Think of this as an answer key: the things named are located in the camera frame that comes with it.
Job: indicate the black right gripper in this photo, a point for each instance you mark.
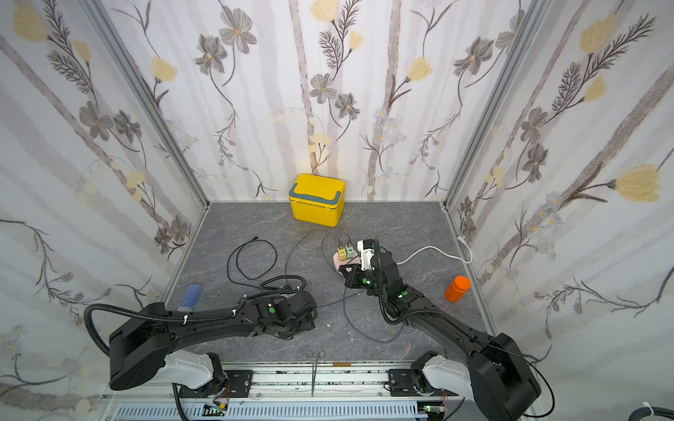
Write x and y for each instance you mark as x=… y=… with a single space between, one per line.
x=361 y=274

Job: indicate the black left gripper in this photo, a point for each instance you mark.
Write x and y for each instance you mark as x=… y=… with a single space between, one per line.
x=310 y=321

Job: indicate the green USB wall charger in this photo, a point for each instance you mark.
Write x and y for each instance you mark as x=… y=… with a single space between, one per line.
x=350 y=251

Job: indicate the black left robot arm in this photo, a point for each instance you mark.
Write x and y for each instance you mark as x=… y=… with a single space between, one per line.
x=151 y=345

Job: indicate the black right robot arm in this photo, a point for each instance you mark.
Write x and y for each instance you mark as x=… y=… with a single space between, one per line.
x=488 y=370

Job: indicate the pink power strip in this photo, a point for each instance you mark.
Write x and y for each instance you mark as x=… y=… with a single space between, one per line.
x=338 y=262

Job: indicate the yellow plastic storage box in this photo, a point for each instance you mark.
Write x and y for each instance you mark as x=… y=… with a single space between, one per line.
x=317 y=199

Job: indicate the blue transparent bottle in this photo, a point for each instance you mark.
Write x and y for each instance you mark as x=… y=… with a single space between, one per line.
x=191 y=298

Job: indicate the orange bottle cap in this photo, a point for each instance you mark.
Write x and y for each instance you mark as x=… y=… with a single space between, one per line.
x=458 y=289

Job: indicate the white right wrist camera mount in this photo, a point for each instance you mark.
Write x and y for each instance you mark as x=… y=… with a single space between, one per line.
x=367 y=251

